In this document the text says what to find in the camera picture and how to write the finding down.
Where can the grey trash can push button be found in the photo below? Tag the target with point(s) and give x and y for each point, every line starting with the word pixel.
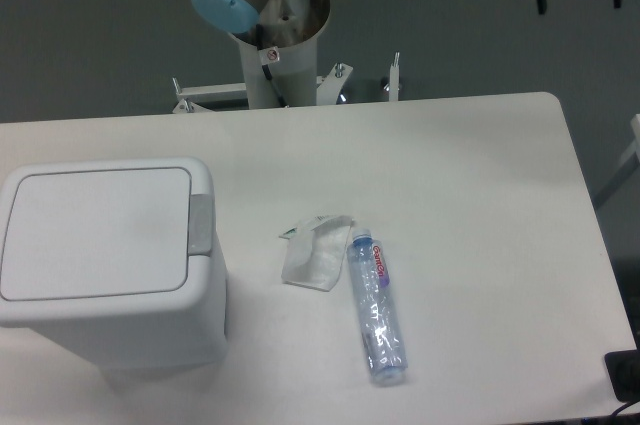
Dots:
pixel 201 225

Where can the white trash can lid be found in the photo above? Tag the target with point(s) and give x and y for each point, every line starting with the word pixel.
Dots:
pixel 94 234

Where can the white plastic trash can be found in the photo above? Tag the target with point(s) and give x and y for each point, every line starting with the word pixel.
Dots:
pixel 185 326

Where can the white furniture piece right edge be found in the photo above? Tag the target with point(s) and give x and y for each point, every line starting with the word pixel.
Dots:
pixel 627 165

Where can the black device at table corner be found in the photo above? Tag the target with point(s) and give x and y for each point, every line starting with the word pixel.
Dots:
pixel 623 371

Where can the empty clear plastic water bottle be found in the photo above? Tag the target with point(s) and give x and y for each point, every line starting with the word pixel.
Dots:
pixel 377 315

